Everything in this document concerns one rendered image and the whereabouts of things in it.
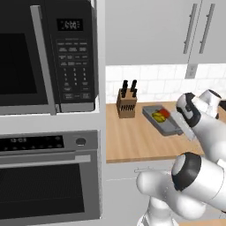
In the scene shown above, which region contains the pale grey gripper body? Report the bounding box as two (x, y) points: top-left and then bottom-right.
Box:
(170, 110), (196, 142)

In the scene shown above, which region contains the grey vegetable container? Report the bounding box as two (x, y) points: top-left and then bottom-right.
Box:
(141, 104), (185, 137)

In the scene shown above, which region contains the red tomato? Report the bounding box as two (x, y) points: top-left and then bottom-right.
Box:
(159, 108), (171, 118)

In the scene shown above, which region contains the wooden knife block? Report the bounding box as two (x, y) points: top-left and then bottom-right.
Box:
(116, 87), (139, 119)

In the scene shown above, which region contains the white appliance cabinet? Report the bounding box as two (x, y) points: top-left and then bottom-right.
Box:
(0, 0), (108, 226)

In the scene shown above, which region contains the white drawer front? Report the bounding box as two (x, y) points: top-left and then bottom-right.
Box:
(105, 160), (177, 226)

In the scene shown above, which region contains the narrow grey cupboard door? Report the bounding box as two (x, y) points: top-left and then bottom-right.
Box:
(188, 0), (226, 64)

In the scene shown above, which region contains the wide grey cupboard door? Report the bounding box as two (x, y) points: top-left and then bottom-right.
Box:
(105, 0), (203, 67)

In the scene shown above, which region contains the round oven knob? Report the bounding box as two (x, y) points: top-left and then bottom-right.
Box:
(75, 136), (87, 147)

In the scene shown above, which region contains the black microwave oven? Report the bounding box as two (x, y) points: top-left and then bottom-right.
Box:
(0, 0), (100, 117)

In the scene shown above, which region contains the steel built-in oven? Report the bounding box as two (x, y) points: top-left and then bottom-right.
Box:
(0, 130), (102, 222)

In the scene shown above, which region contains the grey wall socket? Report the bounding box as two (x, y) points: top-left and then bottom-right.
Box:
(185, 64), (199, 79)

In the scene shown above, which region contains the silver drawer handle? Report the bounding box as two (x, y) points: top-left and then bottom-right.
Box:
(133, 165), (174, 174)

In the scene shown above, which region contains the grey cupboard door handle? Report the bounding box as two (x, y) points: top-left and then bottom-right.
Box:
(199, 3), (216, 55)
(183, 3), (199, 55)

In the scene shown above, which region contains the grey oven door handle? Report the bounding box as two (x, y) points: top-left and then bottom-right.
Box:
(0, 154), (92, 170)

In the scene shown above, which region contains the grey microwave door handle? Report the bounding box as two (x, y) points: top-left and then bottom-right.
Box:
(30, 4), (57, 116)

